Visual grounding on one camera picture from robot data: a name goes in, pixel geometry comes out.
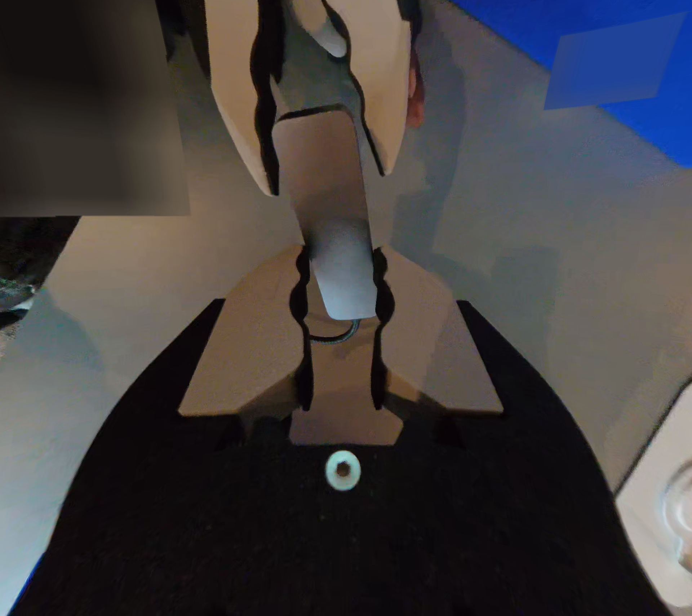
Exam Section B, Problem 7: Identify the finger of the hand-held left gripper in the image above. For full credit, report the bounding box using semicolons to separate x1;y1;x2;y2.
315;0;413;178
203;0;286;196

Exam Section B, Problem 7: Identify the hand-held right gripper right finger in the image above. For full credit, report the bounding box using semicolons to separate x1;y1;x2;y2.
371;244;505;416

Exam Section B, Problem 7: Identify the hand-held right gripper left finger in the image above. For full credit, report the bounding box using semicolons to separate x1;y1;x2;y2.
178;244;314;418

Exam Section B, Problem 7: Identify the person's left hand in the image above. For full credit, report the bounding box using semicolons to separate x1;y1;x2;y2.
407;51;426;129

